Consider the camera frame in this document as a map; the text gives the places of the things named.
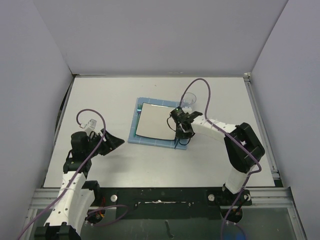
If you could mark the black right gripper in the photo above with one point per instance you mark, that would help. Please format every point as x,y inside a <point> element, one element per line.
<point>181,136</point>

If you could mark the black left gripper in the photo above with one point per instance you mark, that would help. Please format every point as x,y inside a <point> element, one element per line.
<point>110,143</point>

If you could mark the dark blue knife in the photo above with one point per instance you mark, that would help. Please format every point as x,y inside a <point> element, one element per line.
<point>176,141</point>

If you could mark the blue grid placemat cloth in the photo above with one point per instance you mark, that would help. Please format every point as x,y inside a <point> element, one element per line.
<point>151,141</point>

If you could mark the clear drinking glass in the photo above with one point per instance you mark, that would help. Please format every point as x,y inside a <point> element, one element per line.
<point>188,100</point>

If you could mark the square white plate dark rim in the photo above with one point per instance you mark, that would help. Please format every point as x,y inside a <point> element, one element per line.
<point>152,122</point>

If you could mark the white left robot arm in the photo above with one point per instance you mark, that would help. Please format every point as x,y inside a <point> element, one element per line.
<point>77,193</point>

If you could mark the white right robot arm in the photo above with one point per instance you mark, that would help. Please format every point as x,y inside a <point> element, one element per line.
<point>243,147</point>

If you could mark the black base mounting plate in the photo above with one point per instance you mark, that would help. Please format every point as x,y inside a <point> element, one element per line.
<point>173,203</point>

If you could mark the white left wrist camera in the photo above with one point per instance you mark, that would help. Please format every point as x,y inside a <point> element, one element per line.
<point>91,124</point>

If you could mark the aluminium table frame rail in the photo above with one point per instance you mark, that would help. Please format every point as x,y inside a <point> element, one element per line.
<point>278,196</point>

